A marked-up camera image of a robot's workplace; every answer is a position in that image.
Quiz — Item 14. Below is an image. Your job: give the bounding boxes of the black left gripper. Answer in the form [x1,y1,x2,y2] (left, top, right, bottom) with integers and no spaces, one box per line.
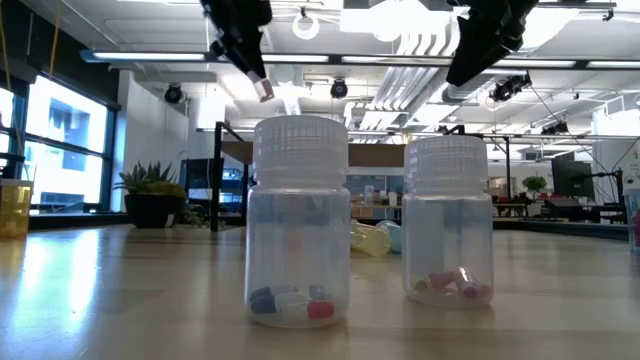
[199,0,274,77]

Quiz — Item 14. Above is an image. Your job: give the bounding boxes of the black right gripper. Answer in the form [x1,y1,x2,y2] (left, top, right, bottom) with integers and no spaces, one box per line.
[446,0,540,86]

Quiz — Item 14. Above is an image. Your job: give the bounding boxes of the clear bottle pink capsules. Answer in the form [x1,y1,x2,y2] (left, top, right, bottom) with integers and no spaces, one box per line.
[401,134,495,310]

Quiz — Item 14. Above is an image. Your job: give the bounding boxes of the clear bottle blue red capsules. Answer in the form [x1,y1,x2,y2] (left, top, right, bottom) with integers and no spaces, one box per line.
[243,114,352,330]

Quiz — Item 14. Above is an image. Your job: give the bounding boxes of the blue pill vial white cap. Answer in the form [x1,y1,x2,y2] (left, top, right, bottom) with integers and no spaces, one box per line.
[375,219,404,255]

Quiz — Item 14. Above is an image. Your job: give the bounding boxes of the yellow capsule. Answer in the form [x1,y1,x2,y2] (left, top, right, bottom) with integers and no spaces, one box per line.
[349,219,393,258]

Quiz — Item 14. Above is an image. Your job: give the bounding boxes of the orange pill bottle white cap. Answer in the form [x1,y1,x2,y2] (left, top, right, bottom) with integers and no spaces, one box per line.
[0,178,34,240]

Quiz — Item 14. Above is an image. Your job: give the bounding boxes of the black round ceiling spotlight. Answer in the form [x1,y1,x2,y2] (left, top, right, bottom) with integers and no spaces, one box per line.
[163,83,184,105]
[329,78,350,100]

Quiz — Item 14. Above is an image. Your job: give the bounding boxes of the long ceiling light strip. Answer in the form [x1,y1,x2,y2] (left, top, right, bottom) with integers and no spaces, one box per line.
[79,48,640,70]

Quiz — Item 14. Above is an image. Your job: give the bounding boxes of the dark background screen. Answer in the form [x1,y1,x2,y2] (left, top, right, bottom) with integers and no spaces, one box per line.
[179,158,225,204]

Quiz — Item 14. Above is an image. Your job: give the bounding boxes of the background green potted plant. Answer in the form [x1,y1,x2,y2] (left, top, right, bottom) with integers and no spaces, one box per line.
[521,174,548,201]

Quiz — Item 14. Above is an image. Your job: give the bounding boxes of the black computer monitor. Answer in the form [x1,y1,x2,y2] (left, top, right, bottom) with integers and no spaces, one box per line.
[551,158,596,200]

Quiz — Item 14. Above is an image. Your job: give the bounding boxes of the potted green succulent plant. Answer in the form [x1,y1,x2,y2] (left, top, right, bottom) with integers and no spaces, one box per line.
[113,160,211,230]

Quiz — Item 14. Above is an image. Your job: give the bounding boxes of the large window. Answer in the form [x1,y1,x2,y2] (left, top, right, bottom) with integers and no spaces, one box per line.
[0,74,119,214]

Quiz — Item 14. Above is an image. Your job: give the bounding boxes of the silver ventilation duct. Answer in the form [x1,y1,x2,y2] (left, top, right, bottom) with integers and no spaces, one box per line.
[442,69,501,104]

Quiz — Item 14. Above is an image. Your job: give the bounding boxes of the black ceiling camera rig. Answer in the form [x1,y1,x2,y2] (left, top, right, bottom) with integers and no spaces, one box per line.
[488,73,533,104]

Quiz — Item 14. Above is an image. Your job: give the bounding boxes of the white ring lamp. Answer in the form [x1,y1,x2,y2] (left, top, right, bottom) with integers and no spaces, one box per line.
[292,10,321,41]

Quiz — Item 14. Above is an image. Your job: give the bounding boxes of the wooden shelf with black frame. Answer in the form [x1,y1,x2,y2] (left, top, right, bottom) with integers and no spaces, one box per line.
[209,121,469,234]

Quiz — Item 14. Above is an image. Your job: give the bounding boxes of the black aluminium table frame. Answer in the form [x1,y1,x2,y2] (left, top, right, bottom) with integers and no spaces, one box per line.
[27,212,640,242]

